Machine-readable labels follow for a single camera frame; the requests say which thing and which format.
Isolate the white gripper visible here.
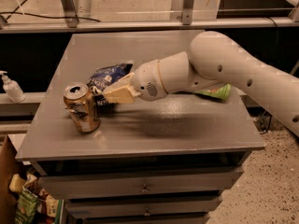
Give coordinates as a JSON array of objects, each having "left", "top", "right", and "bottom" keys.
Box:
[{"left": 103, "top": 60, "right": 167, "bottom": 104}]

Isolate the blue chip bag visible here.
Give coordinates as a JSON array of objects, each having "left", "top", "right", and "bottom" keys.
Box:
[{"left": 87, "top": 63, "right": 133, "bottom": 106}]

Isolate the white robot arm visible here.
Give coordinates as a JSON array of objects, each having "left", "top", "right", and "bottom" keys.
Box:
[{"left": 103, "top": 31, "right": 299, "bottom": 135}]

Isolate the orange soda can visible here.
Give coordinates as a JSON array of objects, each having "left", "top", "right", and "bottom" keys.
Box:
[{"left": 64, "top": 82, "right": 100, "bottom": 133}]

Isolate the green snack bag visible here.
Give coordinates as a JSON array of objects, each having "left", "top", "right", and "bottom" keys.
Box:
[{"left": 194, "top": 84, "right": 231, "bottom": 100}]

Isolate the grey drawer cabinet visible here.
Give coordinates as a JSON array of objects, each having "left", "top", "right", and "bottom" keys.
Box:
[{"left": 17, "top": 31, "right": 263, "bottom": 224}]

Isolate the white pump bottle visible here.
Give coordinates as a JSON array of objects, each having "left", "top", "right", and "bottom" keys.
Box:
[{"left": 0, "top": 71, "right": 25, "bottom": 103}]

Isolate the brown cardboard box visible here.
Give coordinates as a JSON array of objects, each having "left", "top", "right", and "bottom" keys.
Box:
[{"left": 0, "top": 136, "right": 21, "bottom": 224}]

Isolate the green snack packet in box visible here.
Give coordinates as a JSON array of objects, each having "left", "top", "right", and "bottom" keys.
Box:
[{"left": 15, "top": 188, "right": 38, "bottom": 224}]

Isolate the metal railing frame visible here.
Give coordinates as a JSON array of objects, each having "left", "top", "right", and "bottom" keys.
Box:
[{"left": 0, "top": 0, "right": 299, "bottom": 33}]

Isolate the black cable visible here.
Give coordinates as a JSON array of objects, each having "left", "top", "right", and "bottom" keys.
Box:
[{"left": 0, "top": 0, "right": 102, "bottom": 23}]

